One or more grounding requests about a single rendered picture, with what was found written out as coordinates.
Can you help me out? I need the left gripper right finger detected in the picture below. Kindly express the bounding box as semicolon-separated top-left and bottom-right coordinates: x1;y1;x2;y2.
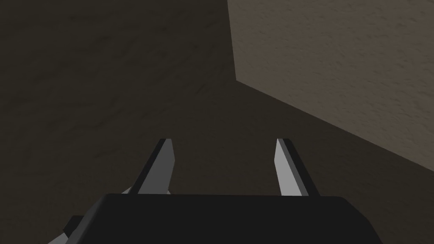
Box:
274;138;320;197

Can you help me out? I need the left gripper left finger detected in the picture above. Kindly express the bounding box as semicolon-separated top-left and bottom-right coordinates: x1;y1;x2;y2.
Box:
128;138;176;195

